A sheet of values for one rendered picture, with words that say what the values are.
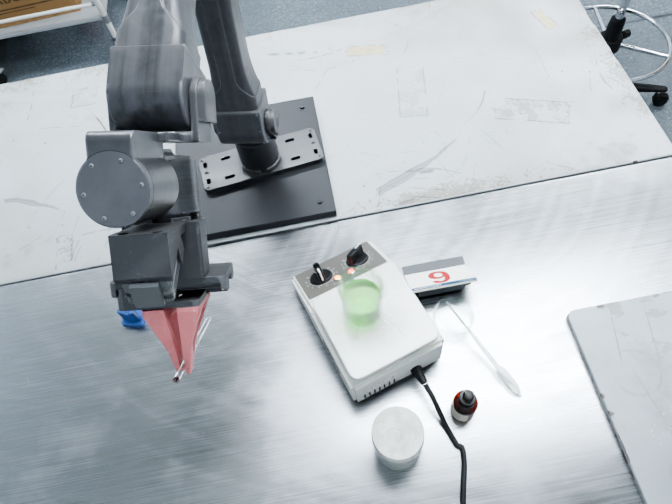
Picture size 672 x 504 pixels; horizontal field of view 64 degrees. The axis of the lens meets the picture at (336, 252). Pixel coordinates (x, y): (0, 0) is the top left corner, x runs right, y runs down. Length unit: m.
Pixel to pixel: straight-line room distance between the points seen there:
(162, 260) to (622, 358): 0.58
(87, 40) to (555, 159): 2.47
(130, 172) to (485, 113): 0.69
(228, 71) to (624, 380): 0.63
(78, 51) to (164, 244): 2.59
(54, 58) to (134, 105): 2.52
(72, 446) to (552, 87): 0.93
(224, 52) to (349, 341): 0.39
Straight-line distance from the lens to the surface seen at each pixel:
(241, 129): 0.79
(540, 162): 0.94
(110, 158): 0.43
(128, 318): 0.84
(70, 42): 3.06
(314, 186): 0.87
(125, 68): 0.52
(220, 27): 0.72
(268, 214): 0.85
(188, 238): 0.49
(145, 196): 0.42
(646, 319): 0.82
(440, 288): 0.76
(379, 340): 0.66
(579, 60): 1.12
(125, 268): 0.43
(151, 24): 0.53
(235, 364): 0.77
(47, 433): 0.85
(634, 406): 0.77
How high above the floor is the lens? 1.60
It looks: 59 degrees down
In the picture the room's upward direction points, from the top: 11 degrees counter-clockwise
